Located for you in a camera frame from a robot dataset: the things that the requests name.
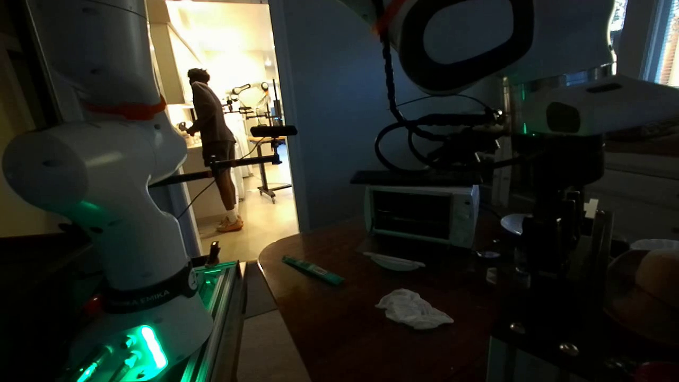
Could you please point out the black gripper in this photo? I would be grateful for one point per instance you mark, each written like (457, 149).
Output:
(559, 162)

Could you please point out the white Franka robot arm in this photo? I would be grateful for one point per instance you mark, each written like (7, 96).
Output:
(107, 176)

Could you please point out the white plate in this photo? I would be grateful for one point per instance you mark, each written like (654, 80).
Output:
(511, 223)

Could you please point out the white toaster oven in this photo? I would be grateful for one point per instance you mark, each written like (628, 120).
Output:
(424, 213)

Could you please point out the crumpled white tissue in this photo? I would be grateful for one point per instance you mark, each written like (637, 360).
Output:
(414, 311)

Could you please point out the red round object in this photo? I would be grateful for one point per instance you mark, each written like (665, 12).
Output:
(658, 373)

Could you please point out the white framed window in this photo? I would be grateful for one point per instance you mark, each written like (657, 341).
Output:
(671, 42)

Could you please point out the green flat packet strip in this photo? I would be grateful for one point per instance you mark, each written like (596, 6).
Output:
(314, 270)

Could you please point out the person in dark clothes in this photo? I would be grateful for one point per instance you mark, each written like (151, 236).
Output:
(212, 141)

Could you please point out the white kitchen counter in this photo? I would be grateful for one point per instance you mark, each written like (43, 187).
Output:
(203, 191)

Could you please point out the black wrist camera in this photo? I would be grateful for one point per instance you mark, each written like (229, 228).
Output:
(468, 144)

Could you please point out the black stereo camera bar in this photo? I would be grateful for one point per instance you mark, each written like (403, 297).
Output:
(271, 130)

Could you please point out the black camera stand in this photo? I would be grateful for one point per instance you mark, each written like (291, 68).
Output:
(246, 162)

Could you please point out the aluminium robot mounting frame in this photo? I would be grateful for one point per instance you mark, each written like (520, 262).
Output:
(226, 318)

